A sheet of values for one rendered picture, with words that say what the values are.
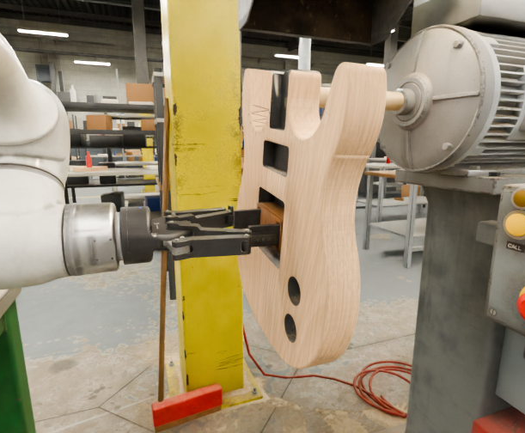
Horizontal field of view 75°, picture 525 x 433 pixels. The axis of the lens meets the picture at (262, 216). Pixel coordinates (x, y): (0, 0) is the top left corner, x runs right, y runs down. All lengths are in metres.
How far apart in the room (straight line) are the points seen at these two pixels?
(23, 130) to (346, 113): 0.36
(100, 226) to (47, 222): 0.05
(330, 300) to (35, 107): 0.41
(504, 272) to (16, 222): 0.61
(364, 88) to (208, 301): 1.33
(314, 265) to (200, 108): 1.11
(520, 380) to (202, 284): 1.12
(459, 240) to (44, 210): 0.76
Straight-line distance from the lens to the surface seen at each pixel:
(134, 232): 0.44
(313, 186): 0.39
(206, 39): 1.48
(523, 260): 0.57
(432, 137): 0.67
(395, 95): 0.67
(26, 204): 0.46
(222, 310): 1.60
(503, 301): 0.59
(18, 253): 0.45
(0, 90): 0.46
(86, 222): 0.45
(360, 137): 0.36
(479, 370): 0.90
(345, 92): 0.34
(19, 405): 0.84
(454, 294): 0.88
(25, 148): 0.50
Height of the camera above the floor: 1.17
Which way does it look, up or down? 12 degrees down
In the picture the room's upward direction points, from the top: straight up
